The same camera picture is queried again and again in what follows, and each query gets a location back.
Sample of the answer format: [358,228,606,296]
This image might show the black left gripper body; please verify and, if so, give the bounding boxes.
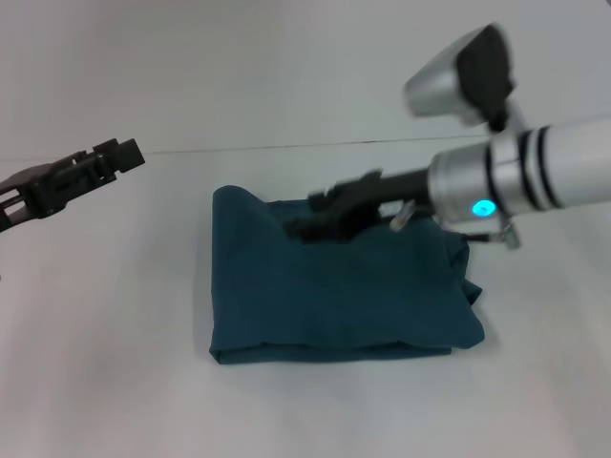
[0,159,77,236]

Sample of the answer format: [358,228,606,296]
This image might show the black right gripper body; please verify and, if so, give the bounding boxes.
[333,165,433,230]

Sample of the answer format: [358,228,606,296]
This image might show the right gripper cable with plugs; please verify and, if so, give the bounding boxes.
[390,200,522,252]

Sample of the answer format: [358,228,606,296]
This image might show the teal blue FREE! t-shirt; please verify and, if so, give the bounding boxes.
[208,184,486,367]

